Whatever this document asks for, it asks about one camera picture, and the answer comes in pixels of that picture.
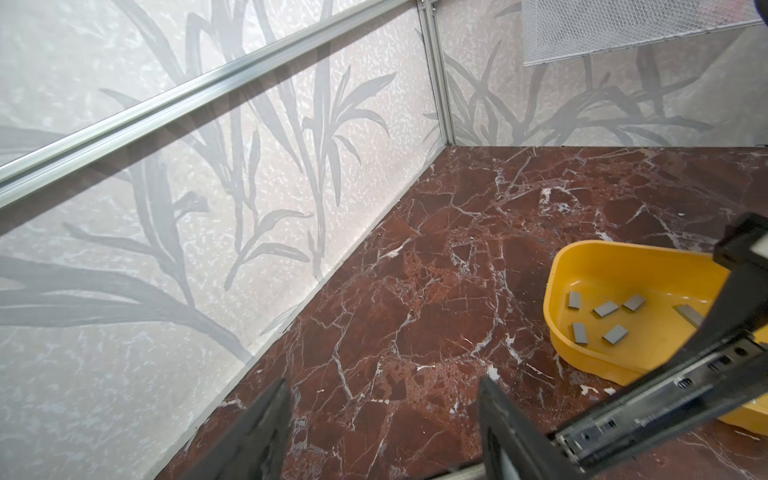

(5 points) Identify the black metal stapler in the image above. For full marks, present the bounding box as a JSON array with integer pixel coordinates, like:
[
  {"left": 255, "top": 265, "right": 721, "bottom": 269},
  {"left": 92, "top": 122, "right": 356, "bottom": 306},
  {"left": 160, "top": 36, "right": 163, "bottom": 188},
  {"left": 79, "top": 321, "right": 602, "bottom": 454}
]
[{"left": 548, "top": 213, "right": 767, "bottom": 475}]

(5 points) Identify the aluminium frame corner post right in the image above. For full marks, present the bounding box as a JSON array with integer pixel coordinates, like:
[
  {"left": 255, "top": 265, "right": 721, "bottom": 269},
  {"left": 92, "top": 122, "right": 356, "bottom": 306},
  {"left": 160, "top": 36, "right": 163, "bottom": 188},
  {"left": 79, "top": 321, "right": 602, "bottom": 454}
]
[{"left": 416, "top": 0, "right": 456, "bottom": 146}]

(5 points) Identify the grey staple strip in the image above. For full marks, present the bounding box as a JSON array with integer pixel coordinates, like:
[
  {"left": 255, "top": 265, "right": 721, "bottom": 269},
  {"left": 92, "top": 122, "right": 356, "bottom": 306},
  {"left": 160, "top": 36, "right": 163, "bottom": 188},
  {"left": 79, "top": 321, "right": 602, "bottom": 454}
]
[
  {"left": 593, "top": 301, "right": 620, "bottom": 318},
  {"left": 567, "top": 291, "right": 582, "bottom": 311},
  {"left": 622, "top": 294, "right": 646, "bottom": 312},
  {"left": 674, "top": 304, "right": 704, "bottom": 328},
  {"left": 572, "top": 322, "right": 589, "bottom": 345},
  {"left": 602, "top": 325, "right": 629, "bottom": 345}
]

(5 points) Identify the aluminium frame back crossbar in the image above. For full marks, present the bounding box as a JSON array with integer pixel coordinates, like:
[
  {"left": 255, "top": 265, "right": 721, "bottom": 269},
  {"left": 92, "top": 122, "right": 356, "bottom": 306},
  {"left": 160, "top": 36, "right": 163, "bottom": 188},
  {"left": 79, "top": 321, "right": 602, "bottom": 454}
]
[{"left": 1, "top": 0, "right": 405, "bottom": 207}]

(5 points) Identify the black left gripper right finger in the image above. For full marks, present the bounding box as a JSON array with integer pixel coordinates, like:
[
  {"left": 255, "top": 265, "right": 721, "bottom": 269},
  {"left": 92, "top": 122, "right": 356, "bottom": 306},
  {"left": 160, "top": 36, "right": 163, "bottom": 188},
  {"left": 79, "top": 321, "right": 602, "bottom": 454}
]
[{"left": 478, "top": 377, "right": 586, "bottom": 480}]

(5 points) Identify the yellow plastic tray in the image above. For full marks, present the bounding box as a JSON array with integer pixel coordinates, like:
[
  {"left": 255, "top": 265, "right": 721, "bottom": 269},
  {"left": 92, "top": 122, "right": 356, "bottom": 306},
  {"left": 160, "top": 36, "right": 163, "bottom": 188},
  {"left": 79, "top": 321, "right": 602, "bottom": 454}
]
[{"left": 542, "top": 239, "right": 768, "bottom": 437}]

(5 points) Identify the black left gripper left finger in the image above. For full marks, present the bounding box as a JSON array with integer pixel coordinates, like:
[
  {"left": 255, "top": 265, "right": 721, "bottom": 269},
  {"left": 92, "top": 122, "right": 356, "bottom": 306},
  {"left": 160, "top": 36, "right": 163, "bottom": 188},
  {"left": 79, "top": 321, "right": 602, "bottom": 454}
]
[{"left": 183, "top": 379, "right": 291, "bottom": 480}]

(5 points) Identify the white wire mesh basket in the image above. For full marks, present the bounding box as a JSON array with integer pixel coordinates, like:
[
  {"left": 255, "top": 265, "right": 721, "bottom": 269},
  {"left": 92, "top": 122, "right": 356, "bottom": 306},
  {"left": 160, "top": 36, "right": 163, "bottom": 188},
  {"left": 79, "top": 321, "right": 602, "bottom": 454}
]
[{"left": 521, "top": 0, "right": 763, "bottom": 66}]

